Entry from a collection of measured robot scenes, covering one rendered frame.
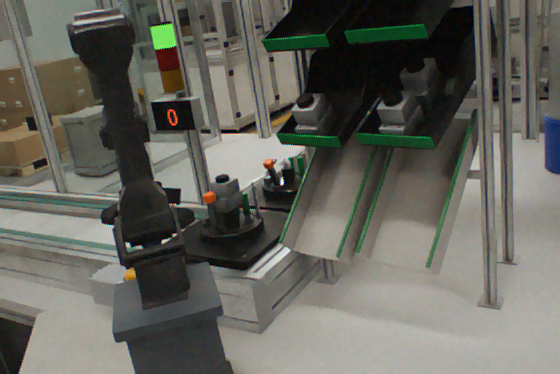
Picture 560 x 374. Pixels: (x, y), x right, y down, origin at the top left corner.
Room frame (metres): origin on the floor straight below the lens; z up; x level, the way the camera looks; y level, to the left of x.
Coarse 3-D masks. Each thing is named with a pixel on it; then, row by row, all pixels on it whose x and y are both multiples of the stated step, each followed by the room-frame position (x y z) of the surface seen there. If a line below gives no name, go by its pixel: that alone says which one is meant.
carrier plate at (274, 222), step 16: (240, 208) 1.25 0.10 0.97; (272, 224) 1.12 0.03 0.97; (192, 240) 1.11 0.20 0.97; (256, 240) 1.05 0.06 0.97; (272, 240) 1.04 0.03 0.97; (192, 256) 1.03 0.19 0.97; (208, 256) 1.01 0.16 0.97; (224, 256) 1.00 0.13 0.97; (240, 256) 0.99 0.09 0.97; (256, 256) 0.98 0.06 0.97
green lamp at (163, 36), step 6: (168, 24) 1.31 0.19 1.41; (156, 30) 1.31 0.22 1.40; (162, 30) 1.30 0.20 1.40; (168, 30) 1.31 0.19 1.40; (156, 36) 1.31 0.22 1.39; (162, 36) 1.30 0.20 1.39; (168, 36) 1.31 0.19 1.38; (174, 36) 1.33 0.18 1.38; (156, 42) 1.31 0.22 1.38; (162, 42) 1.30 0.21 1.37; (168, 42) 1.31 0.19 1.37; (174, 42) 1.32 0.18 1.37; (156, 48) 1.31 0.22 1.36; (162, 48) 1.31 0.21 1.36
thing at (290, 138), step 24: (336, 48) 1.09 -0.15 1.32; (360, 48) 1.12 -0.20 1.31; (384, 48) 0.98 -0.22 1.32; (312, 72) 1.03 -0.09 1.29; (336, 72) 1.09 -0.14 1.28; (360, 72) 1.05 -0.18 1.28; (336, 96) 1.01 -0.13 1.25; (360, 96) 0.98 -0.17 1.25; (288, 120) 0.97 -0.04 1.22; (336, 120) 0.94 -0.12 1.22; (360, 120) 0.91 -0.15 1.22; (288, 144) 0.94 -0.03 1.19; (312, 144) 0.90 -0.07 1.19; (336, 144) 0.87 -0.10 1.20
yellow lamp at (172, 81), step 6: (162, 72) 1.31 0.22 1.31; (168, 72) 1.30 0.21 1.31; (174, 72) 1.31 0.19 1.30; (180, 72) 1.32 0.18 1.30; (162, 78) 1.31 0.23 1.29; (168, 78) 1.30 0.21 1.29; (174, 78) 1.31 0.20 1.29; (180, 78) 1.32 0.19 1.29; (162, 84) 1.32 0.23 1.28; (168, 84) 1.31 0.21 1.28; (174, 84) 1.30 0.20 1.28; (180, 84) 1.31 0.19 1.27; (168, 90) 1.31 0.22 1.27; (174, 90) 1.30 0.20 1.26; (180, 90) 1.31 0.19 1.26
